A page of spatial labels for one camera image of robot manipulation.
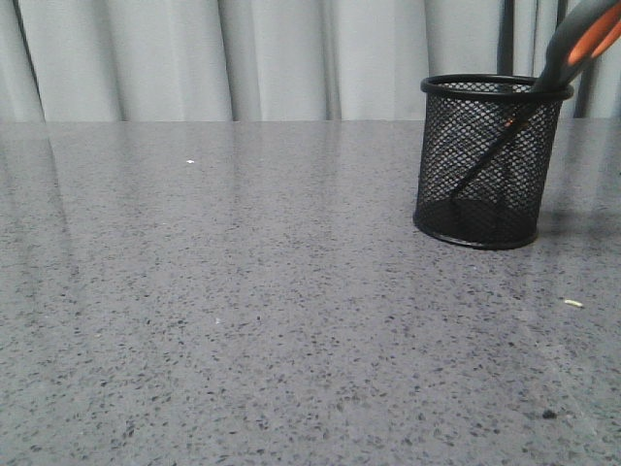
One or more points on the grey orange handled scissors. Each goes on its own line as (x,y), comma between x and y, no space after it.
(586,33)

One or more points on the grey pleated curtain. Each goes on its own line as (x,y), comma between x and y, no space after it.
(235,60)

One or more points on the black tripod stand legs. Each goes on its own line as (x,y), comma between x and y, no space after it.
(527,28)

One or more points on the black mesh pen bucket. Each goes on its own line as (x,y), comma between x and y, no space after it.
(486,148)

